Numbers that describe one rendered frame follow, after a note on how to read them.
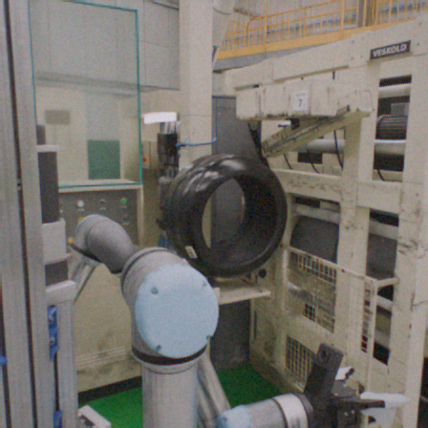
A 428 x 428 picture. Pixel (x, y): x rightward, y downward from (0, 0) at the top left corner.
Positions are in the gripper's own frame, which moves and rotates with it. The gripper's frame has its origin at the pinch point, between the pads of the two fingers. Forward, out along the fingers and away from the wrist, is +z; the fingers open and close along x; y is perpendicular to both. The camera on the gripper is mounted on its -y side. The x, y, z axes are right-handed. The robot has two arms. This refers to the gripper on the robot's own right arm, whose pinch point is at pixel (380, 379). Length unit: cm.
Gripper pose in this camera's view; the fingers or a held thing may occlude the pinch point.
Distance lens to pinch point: 97.9
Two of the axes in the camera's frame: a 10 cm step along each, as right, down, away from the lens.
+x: 3.9, 0.2, -9.2
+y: 0.4, 10.0, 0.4
